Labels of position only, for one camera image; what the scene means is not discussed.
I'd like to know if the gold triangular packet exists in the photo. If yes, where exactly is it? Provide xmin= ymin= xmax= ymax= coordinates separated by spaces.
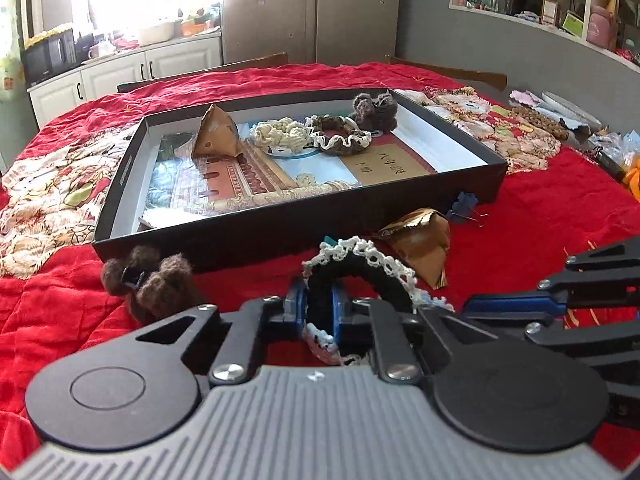
xmin=377 ymin=207 xmax=452 ymax=291
xmin=191 ymin=104 xmax=246 ymax=157

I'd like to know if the beige container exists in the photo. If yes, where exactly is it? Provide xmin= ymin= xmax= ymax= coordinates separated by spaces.
xmin=136 ymin=20 xmax=177 ymax=47

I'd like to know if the shallow black box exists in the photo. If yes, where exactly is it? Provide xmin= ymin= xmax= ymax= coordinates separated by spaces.
xmin=91 ymin=89 xmax=508 ymax=275

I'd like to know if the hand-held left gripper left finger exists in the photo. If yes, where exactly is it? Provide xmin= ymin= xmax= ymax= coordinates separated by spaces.
xmin=134 ymin=280 xmax=308 ymax=386

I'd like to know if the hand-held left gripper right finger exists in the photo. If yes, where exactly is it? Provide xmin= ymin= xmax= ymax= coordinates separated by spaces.
xmin=330 ymin=282 xmax=508 ymax=386

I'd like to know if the black scrunchie with white lace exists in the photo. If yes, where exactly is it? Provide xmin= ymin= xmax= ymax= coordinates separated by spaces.
xmin=301 ymin=236 xmax=418 ymax=368

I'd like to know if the printed picture sheet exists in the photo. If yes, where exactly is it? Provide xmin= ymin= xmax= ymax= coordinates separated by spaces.
xmin=137 ymin=120 xmax=441 ymax=231

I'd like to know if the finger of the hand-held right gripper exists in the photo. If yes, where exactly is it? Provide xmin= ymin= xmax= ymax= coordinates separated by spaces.
xmin=465 ymin=310 xmax=640 ymax=361
xmin=462 ymin=236 xmax=640 ymax=317

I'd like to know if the brown fuzzy hair claw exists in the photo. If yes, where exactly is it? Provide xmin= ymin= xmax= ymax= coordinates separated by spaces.
xmin=350 ymin=91 xmax=399 ymax=131
xmin=100 ymin=245 xmax=198 ymax=323

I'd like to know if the grey refrigerator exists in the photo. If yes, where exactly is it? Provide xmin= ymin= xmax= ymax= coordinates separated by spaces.
xmin=221 ymin=0 xmax=403 ymax=66

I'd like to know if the red printed blanket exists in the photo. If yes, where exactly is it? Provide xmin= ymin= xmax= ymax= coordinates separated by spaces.
xmin=0 ymin=62 xmax=640 ymax=461

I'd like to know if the blue binder clip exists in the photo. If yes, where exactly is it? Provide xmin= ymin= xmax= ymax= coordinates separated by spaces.
xmin=445 ymin=191 xmax=490 ymax=228

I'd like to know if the white plate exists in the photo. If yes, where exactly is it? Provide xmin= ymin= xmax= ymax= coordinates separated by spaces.
xmin=542 ymin=91 xmax=603 ymax=128

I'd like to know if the pink bag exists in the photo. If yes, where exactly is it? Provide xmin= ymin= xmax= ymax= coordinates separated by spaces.
xmin=586 ymin=5 xmax=618 ymax=51

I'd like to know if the cream knitted scrunchie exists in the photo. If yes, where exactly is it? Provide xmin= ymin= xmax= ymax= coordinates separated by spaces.
xmin=249 ymin=116 xmax=313 ymax=153

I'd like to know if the green card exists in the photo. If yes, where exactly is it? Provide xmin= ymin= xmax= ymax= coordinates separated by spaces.
xmin=560 ymin=10 xmax=586 ymax=36

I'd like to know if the brown scrunchie with white lace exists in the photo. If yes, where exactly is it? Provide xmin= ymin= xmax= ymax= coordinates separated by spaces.
xmin=305 ymin=114 xmax=373 ymax=155

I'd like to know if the yellow fringed cloth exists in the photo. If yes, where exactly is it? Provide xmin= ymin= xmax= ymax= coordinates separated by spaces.
xmin=25 ymin=22 xmax=76 ymax=48

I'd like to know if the black microwave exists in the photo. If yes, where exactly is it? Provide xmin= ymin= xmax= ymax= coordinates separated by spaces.
xmin=22 ymin=27 xmax=78 ymax=86

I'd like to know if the white kitchen cabinet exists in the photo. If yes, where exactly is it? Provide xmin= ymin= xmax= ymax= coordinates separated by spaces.
xmin=27 ymin=35 xmax=223 ymax=128

